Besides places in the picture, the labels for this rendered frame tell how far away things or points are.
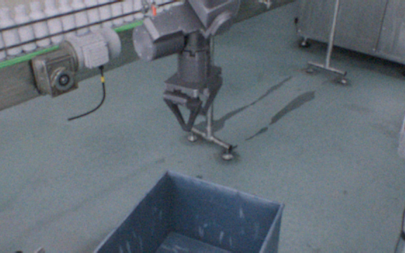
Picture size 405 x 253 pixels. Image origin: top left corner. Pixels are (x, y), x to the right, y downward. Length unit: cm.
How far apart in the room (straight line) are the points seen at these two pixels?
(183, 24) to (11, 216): 204
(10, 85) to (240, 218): 105
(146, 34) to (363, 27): 360
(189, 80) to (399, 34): 342
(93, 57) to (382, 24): 291
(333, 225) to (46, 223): 150
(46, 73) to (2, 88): 18
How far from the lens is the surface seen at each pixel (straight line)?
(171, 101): 74
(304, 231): 234
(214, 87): 77
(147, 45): 66
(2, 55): 176
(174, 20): 66
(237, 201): 107
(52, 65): 170
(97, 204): 250
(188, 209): 117
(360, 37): 420
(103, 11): 195
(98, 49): 173
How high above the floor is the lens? 163
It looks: 32 degrees down
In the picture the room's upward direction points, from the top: straight up
